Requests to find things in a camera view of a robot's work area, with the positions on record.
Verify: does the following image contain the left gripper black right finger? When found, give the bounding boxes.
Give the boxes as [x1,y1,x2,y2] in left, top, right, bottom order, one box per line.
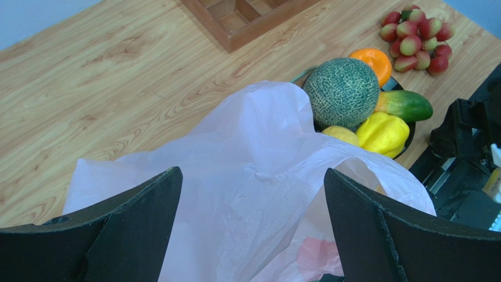
[324,169,500,281]

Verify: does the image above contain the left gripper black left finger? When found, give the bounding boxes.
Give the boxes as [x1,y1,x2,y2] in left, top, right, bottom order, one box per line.
[1,167,183,281]

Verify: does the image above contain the fake yellow bell pepper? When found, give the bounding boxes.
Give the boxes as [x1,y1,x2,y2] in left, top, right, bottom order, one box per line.
[355,112,410,159]

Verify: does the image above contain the fake yellow lemon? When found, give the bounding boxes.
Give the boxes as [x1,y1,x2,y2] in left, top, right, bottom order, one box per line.
[322,126,360,147]

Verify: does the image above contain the pink plastic bag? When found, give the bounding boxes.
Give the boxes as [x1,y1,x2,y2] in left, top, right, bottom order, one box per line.
[64,81,435,281]

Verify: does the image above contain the fake green orange mango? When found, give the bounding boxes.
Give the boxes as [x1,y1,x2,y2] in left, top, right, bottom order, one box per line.
[375,90,433,122]

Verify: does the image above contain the fake green netted melon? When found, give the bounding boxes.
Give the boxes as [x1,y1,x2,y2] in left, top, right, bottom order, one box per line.
[291,58,380,128]

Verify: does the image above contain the black rimmed plate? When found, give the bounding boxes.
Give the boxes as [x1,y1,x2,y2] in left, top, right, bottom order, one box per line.
[315,78,433,159]

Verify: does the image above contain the wooden compartment tray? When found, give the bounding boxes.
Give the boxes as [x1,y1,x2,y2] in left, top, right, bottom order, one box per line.
[181,0,318,53]

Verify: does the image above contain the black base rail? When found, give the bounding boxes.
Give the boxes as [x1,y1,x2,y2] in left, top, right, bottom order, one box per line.
[410,66,500,231]

